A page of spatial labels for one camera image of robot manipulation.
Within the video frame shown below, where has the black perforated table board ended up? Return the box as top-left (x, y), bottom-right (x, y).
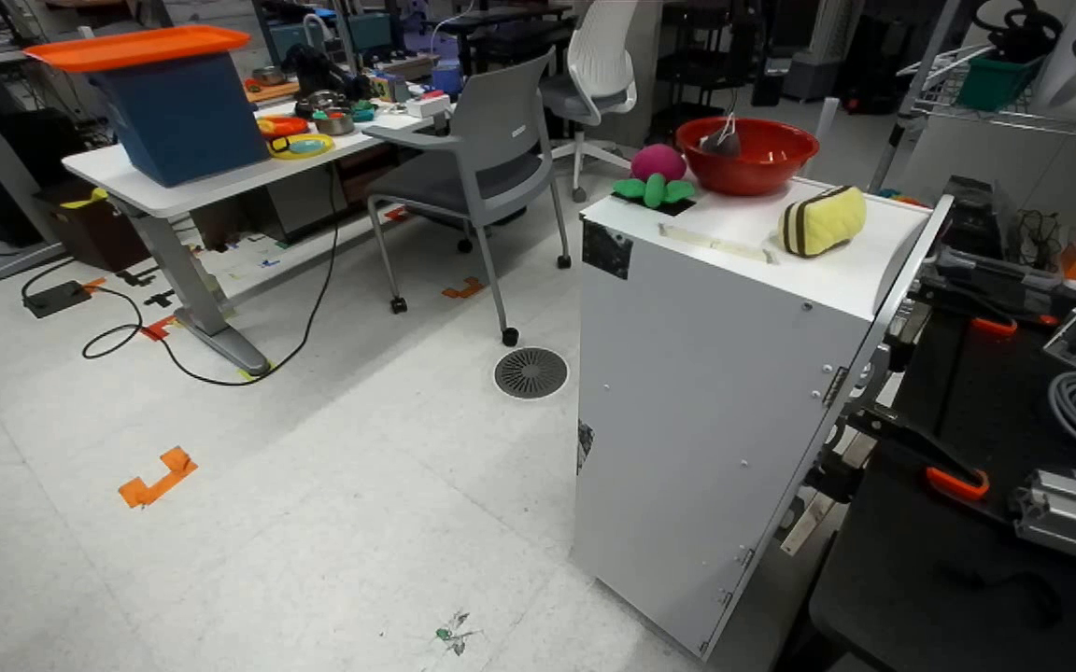
top-left (807, 312), bottom-right (1076, 672)

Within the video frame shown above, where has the black power adapter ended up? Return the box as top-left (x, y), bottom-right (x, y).
top-left (18, 277), bottom-right (94, 322)

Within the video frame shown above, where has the yellow striped plush toy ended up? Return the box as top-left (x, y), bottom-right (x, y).
top-left (777, 182), bottom-right (869, 262)

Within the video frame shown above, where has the white desk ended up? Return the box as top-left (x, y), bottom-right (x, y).
top-left (59, 104), bottom-right (455, 379)

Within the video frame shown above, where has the purple radish plush toy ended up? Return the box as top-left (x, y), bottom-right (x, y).
top-left (609, 144), bottom-right (704, 212)

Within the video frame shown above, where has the blue storage bin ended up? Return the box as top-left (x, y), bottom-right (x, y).
top-left (89, 49), bottom-right (274, 191)

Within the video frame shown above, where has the grey office chair on casters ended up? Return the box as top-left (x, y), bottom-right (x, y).
top-left (366, 9), bottom-right (577, 353)

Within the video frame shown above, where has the red plastic bowl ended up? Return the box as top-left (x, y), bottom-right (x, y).
top-left (671, 112), bottom-right (823, 198)

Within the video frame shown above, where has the orange yellow toy pile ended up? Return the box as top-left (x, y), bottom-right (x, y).
top-left (254, 112), bottom-right (339, 162)

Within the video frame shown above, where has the green plastic bin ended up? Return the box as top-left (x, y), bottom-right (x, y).
top-left (952, 53), bottom-right (1047, 112)

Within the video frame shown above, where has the round grey floor drain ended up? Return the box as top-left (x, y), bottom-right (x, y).
top-left (488, 344), bottom-right (573, 402)

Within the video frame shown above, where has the grey utensil in bowl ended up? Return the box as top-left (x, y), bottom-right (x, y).
top-left (698, 112), bottom-right (745, 162)

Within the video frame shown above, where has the orange bracket-shaped floor tape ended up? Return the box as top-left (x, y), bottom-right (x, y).
top-left (115, 443), bottom-right (202, 511)

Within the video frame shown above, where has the orange bin lid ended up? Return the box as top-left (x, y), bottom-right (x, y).
top-left (21, 20), bottom-right (254, 74)

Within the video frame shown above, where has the white office chair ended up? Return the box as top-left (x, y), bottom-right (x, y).
top-left (542, 0), bottom-right (648, 203)

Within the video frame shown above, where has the white toy cupboard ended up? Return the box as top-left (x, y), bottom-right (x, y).
top-left (569, 150), bottom-right (958, 664)

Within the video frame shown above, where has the black floor cable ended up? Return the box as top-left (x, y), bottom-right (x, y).
top-left (79, 162), bottom-right (354, 394)

